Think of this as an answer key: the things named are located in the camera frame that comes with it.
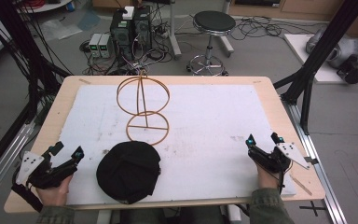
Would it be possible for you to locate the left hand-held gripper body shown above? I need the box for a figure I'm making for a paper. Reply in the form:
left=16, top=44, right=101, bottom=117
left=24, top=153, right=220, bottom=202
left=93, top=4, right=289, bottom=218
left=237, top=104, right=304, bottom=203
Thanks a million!
left=15, top=150, right=79, bottom=189

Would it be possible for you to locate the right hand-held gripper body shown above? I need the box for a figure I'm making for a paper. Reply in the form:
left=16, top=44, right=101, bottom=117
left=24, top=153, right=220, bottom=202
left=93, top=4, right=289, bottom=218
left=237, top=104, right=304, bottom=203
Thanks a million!
left=247, top=142, right=312, bottom=175

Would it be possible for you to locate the person's right hand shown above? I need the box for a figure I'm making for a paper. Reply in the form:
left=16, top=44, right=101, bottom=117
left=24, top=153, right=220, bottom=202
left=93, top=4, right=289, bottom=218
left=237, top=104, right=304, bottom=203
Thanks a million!
left=255, top=164, right=281, bottom=190

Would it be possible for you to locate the person's left hand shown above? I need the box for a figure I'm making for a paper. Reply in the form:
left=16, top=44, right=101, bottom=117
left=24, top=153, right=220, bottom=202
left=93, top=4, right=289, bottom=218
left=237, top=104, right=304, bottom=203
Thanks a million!
left=35, top=175, right=75, bottom=207

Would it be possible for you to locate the thin wooden stick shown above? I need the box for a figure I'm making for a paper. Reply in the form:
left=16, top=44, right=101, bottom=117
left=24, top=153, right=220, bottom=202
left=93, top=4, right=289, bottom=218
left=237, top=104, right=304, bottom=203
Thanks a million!
left=288, top=174, right=313, bottom=197

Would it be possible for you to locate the white foam mat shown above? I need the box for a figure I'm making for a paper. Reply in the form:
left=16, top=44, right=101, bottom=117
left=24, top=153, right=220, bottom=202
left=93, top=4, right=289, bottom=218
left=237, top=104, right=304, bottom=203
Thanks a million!
left=57, top=84, right=296, bottom=206

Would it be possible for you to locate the black hat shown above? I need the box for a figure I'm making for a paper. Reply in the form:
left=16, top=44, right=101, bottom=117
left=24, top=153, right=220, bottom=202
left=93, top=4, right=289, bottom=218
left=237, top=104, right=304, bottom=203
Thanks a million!
left=95, top=140, right=163, bottom=205

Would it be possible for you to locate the white floor platform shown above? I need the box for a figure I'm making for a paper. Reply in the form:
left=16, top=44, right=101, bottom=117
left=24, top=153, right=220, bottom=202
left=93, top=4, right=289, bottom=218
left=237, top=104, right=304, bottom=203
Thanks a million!
left=283, top=33, right=358, bottom=85

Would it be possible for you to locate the black device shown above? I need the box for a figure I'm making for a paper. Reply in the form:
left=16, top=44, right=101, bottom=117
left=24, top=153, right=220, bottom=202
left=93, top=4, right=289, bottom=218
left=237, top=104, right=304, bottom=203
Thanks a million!
left=336, top=55, right=358, bottom=85

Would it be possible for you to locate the grey power supply unit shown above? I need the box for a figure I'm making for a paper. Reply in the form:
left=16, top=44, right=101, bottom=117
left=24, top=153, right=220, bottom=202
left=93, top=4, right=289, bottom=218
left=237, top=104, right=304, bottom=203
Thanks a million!
left=98, top=33, right=115, bottom=59
left=88, top=33, right=103, bottom=59

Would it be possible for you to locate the grey rounded machine shell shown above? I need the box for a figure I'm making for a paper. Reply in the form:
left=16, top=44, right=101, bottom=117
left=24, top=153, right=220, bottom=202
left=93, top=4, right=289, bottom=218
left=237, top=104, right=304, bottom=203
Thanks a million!
left=305, top=27, right=358, bottom=70

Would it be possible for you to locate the clear plastic sheet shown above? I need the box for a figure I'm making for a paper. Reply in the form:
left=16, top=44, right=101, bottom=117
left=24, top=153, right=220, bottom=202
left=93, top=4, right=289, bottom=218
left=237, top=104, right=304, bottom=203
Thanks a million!
left=39, top=18, right=84, bottom=42

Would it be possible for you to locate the black round stool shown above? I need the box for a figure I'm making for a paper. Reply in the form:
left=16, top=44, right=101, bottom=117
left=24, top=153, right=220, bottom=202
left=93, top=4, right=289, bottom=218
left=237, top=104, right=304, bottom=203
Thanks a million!
left=186, top=10, right=238, bottom=77

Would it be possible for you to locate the black computer tower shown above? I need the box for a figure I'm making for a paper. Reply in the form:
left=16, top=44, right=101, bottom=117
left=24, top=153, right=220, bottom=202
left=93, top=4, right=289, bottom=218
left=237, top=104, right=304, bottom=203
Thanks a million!
left=132, top=5, right=153, bottom=53
left=109, top=8, right=135, bottom=61

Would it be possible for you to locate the grey metal stand leg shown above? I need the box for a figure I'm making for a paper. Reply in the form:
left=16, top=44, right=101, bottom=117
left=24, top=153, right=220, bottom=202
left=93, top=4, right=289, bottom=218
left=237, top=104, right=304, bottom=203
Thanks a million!
left=167, top=0, right=183, bottom=60

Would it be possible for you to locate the white box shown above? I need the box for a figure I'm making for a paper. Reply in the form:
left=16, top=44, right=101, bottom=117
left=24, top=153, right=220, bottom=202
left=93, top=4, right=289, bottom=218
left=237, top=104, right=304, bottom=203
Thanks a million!
left=122, top=6, right=135, bottom=21

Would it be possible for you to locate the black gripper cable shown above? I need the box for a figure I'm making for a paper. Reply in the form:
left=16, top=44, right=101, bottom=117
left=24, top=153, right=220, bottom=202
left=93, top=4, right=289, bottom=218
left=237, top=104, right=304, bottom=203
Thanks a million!
left=277, top=169, right=286, bottom=196

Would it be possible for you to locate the aluminium rail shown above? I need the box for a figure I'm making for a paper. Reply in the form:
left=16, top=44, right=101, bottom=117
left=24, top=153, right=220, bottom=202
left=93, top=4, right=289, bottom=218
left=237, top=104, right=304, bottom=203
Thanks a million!
left=0, top=122, right=36, bottom=208
left=282, top=99, right=349, bottom=224

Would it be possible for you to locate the black wrist strap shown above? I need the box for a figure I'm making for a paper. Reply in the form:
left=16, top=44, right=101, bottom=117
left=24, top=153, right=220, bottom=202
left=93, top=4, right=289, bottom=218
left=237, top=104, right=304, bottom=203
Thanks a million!
left=10, top=182, right=45, bottom=213

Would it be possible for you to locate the wooden ring hat stand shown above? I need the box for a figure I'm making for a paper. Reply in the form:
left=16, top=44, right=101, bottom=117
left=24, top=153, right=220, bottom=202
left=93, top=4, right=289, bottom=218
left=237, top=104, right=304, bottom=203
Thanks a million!
left=116, top=69, right=172, bottom=147

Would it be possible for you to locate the black metal frame strut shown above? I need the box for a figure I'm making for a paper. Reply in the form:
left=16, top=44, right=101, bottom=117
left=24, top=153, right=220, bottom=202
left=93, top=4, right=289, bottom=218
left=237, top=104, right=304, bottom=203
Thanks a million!
left=0, top=0, right=71, bottom=185
left=273, top=0, right=358, bottom=135

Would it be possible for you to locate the tangle of floor cables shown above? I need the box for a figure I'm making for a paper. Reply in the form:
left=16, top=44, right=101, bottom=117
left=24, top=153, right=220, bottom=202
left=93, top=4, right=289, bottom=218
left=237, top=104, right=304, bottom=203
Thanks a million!
left=228, top=14, right=320, bottom=42

